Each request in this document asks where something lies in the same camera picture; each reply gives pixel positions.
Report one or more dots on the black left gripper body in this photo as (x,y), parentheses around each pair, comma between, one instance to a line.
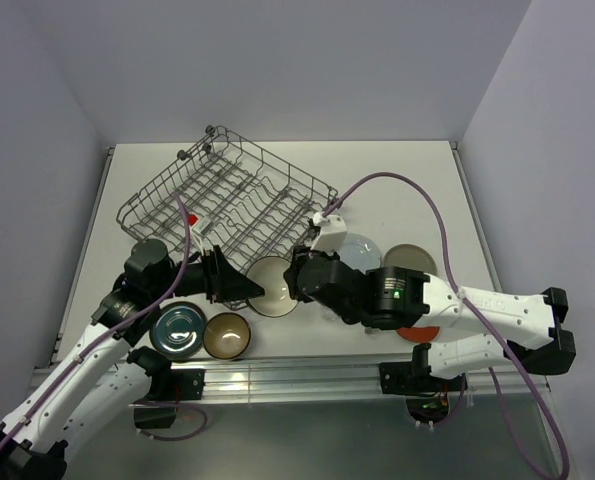
(215,289)

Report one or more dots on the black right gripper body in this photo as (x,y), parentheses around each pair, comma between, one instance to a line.
(299,254)

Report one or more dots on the teal bowl cream inside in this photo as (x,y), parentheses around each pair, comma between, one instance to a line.
(276,301)

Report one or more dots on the brown bowl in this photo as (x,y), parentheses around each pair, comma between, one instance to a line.
(226,336)

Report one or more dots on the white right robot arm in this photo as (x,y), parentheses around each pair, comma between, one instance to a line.
(500,329)

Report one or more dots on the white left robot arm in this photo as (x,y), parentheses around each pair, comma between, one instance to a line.
(37,436)

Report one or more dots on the light blue scalloped plate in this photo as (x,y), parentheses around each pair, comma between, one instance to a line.
(360,253)

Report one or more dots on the dark teal plate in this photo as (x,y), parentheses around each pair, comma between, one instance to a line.
(178,332)

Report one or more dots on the grey round plate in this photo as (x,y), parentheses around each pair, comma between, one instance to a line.
(410,256)

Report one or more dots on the orange round plate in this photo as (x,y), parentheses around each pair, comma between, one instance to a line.
(418,335)

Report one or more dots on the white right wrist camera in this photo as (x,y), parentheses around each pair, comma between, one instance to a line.
(326,233)

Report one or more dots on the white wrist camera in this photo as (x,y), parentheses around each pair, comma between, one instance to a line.
(199,229)
(326,233)

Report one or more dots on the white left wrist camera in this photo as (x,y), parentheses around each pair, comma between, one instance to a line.
(199,229)

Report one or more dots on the grey wire dish rack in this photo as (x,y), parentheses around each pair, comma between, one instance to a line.
(259,204)

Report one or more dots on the aluminium table edge rail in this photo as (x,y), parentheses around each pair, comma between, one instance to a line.
(337,378)

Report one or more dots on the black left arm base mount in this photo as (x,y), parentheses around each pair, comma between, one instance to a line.
(171,402)

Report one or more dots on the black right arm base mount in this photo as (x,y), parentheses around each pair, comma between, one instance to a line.
(429,401)

